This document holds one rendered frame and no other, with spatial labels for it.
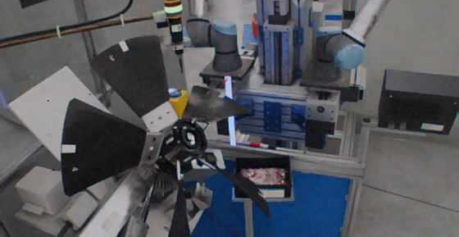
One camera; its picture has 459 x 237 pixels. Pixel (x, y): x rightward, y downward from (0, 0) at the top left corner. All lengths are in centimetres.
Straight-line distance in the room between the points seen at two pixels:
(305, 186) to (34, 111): 111
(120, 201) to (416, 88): 98
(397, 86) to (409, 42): 155
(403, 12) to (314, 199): 156
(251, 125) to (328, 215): 60
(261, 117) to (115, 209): 106
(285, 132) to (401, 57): 129
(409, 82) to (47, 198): 132
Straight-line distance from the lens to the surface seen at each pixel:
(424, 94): 128
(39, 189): 143
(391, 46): 281
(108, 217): 99
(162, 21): 97
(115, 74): 110
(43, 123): 115
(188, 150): 98
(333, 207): 170
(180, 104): 154
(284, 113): 182
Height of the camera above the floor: 180
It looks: 31 degrees down
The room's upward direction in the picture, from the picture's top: 5 degrees counter-clockwise
